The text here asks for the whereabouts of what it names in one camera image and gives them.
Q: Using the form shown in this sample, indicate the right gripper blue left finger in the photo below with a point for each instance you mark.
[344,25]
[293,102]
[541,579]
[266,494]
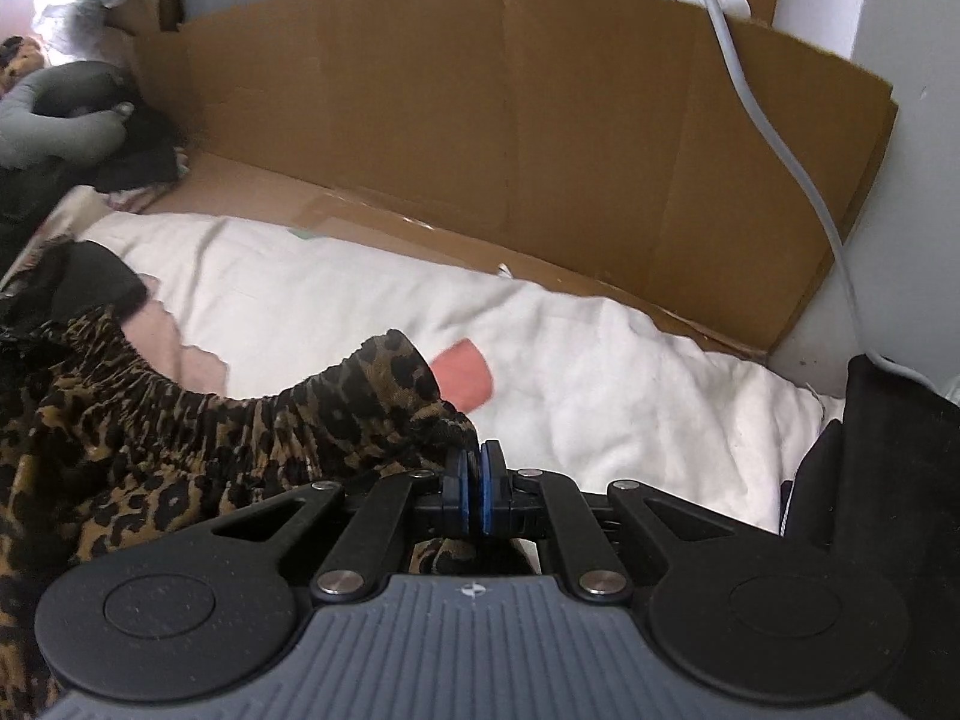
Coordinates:
[456,492]

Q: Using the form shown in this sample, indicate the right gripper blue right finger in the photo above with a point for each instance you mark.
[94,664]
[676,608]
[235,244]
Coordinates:
[495,490]

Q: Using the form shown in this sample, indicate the leopard print garment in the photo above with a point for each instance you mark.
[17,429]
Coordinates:
[100,452]

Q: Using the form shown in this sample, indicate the white bear print bedsheet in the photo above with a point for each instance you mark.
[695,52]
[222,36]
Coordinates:
[588,387]

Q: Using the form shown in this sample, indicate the brown cardboard sheet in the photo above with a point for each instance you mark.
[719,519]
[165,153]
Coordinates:
[604,136]

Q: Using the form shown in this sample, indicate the black folded garment on right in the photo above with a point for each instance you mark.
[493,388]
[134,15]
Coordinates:
[879,489]

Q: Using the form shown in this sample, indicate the black garment on left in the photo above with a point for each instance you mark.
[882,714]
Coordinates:
[70,279]

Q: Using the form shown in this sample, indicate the grey plush toy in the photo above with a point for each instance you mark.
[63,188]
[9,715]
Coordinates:
[73,112]

